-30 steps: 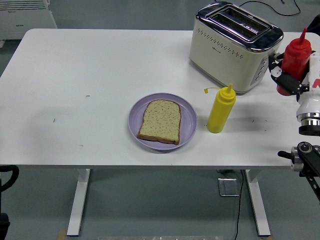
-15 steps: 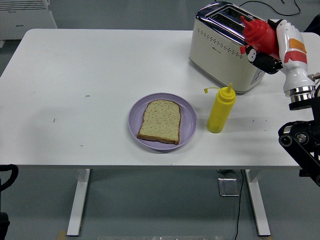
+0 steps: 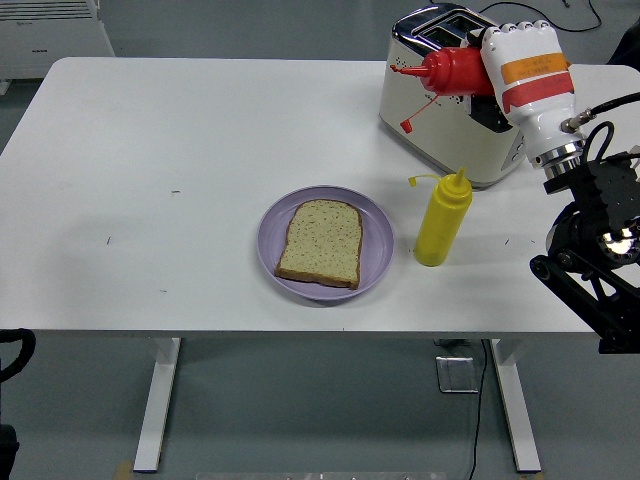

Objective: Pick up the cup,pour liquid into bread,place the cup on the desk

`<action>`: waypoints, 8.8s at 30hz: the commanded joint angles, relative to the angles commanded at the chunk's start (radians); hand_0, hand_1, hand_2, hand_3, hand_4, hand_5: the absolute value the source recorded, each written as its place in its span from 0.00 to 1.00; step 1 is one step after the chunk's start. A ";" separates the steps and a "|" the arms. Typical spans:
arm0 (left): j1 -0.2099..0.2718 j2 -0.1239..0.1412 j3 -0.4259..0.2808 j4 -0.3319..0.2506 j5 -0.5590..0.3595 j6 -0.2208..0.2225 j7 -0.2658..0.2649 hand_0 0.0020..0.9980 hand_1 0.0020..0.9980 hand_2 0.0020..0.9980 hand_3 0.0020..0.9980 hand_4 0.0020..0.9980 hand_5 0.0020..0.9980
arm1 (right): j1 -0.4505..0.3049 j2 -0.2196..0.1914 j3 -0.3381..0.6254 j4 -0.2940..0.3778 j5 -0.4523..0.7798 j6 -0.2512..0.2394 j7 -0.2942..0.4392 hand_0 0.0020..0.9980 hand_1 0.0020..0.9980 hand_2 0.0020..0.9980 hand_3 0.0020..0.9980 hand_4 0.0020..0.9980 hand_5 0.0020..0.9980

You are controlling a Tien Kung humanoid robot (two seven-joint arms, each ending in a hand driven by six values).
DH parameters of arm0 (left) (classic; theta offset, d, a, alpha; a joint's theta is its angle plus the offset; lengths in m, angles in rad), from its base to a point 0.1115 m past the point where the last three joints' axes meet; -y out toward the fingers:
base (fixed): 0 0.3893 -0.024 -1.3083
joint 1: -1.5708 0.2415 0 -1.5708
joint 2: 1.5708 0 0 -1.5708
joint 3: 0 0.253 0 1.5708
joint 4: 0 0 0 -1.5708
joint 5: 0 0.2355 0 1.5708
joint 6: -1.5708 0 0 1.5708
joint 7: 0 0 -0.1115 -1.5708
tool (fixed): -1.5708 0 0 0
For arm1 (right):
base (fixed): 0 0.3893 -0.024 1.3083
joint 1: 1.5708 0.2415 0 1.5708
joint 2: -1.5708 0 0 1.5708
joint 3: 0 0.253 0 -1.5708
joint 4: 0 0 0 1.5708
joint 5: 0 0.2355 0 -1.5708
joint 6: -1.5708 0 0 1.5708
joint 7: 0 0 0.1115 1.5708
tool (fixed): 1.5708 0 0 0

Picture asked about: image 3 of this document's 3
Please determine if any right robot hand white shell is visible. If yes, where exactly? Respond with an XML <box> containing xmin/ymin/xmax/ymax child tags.
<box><xmin>465</xmin><ymin>19</ymin><xmax>586</xmax><ymax>165</ymax></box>

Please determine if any red squeeze bottle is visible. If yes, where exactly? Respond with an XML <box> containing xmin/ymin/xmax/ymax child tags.
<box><xmin>390</xmin><ymin>45</ymin><xmax>496</xmax><ymax>135</ymax></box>

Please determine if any slice of bread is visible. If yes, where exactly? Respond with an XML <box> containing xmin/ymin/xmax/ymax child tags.
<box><xmin>274</xmin><ymin>198</ymin><xmax>363</xmax><ymax>291</ymax></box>

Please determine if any person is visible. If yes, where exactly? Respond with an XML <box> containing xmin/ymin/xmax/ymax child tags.
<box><xmin>606</xmin><ymin>0</ymin><xmax>640</xmax><ymax>66</ymax></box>

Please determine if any cream and chrome toaster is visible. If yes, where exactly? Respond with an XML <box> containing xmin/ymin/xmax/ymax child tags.
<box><xmin>377</xmin><ymin>2</ymin><xmax>532</xmax><ymax>190</ymax></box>

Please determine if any yellow squeeze bottle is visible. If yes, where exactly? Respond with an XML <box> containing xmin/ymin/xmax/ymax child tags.
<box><xmin>407</xmin><ymin>166</ymin><xmax>474</xmax><ymax>267</ymax></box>

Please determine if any purple round plate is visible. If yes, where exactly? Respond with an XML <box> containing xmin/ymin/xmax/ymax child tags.
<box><xmin>257</xmin><ymin>185</ymin><xmax>396</xmax><ymax>302</ymax></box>

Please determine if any metal floor socket plate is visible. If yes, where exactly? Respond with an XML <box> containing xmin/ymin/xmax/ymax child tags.
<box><xmin>434</xmin><ymin>354</ymin><xmax>481</xmax><ymax>395</ymax></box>

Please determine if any white table leg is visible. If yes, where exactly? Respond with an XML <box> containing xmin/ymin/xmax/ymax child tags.
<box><xmin>488</xmin><ymin>338</ymin><xmax>542</xmax><ymax>474</ymax></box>
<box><xmin>133</xmin><ymin>337</ymin><xmax>182</xmax><ymax>474</ymax></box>

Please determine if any white floor appliance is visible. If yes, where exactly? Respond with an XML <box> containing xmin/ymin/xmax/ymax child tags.
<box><xmin>0</xmin><ymin>0</ymin><xmax>116</xmax><ymax>96</ymax></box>

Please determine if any black cable behind table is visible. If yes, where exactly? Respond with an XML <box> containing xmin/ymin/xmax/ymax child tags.
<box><xmin>474</xmin><ymin>0</ymin><xmax>604</xmax><ymax>33</ymax></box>

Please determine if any black cable under table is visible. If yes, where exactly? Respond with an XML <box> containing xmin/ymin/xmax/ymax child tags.
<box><xmin>467</xmin><ymin>339</ymin><xmax>489</xmax><ymax>480</ymax></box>

